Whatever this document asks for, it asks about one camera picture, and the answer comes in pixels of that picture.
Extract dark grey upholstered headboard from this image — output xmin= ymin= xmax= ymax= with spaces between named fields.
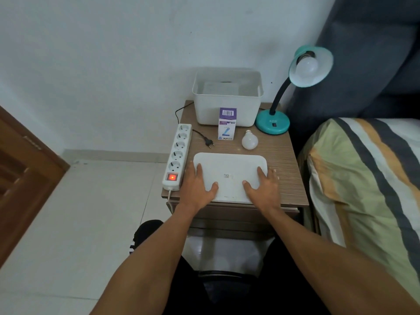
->
xmin=285 ymin=0 xmax=420 ymax=156

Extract brown wooden door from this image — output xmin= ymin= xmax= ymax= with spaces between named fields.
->
xmin=0 ymin=105 xmax=71 ymax=269

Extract striped bed sheet mattress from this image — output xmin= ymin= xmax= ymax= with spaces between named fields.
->
xmin=297 ymin=117 xmax=420 ymax=294

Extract brown bedside table drawer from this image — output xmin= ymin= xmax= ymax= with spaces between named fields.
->
xmin=168 ymin=203 xmax=301 ymax=242

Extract white plastic box lid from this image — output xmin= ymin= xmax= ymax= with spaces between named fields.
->
xmin=193 ymin=152 xmax=270 ymax=204

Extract brown wooden bedside table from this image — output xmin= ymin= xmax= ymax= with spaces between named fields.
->
xmin=161 ymin=100 xmax=310 ymax=242

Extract black cable with plug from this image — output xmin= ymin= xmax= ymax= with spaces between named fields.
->
xmin=175 ymin=103 xmax=216 ymax=149

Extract loose white light bulb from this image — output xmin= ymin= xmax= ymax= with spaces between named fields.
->
xmin=242 ymin=129 xmax=259 ymax=150

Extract teal gooseneck desk lamp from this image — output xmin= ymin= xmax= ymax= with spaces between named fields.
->
xmin=255 ymin=45 xmax=334 ymax=135

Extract white plastic storage box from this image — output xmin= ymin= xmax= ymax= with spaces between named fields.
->
xmin=192 ymin=69 xmax=264 ymax=127

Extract white and purple bulb carton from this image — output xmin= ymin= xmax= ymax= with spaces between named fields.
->
xmin=218 ymin=107 xmax=237 ymax=140

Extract person's left hand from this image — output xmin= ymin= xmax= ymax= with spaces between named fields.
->
xmin=178 ymin=161 xmax=219 ymax=212

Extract white power strip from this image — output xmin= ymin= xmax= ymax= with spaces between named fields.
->
xmin=162 ymin=123 xmax=192 ymax=191

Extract white bulb in lamp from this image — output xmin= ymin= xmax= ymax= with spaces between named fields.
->
xmin=296 ymin=56 xmax=320 ymax=80

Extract person's black trousers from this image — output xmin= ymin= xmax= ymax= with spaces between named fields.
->
xmin=129 ymin=220 xmax=332 ymax=315

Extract person's left forearm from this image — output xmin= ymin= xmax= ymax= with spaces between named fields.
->
xmin=90 ymin=204 xmax=201 ymax=315

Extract person's right hand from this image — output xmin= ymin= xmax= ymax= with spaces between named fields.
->
xmin=242 ymin=166 xmax=282 ymax=216

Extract person's right forearm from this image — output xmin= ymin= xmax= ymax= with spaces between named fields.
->
xmin=262 ymin=208 xmax=420 ymax=315

